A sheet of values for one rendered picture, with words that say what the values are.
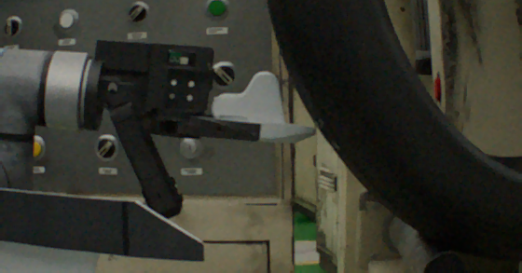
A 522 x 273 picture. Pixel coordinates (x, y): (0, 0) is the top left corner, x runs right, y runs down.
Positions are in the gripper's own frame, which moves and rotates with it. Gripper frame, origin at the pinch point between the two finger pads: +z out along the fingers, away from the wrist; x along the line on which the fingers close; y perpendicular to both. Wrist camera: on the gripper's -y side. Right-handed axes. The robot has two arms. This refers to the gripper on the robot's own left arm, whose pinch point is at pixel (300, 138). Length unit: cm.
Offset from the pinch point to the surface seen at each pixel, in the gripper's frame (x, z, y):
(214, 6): 62, -12, 14
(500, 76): 26.9, 26.1, 8.7
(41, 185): 64, -37, -16
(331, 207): 475, 37, -61
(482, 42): 26.8, 23.1, 12.7
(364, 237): 24.3, 9.7, -12.0
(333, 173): 471, 35, -44
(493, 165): -12.9, 17.3, 0.1
